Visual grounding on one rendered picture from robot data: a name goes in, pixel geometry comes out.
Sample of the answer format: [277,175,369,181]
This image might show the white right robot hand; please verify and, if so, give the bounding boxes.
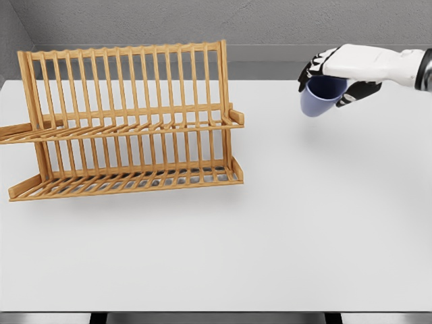
[297,43,392,109]

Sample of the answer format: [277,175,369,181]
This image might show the blue cup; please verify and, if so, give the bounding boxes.
[300,76,348,118]

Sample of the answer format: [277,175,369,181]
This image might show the wooden two-tier dish rack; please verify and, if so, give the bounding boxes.
[0,39,245,203]

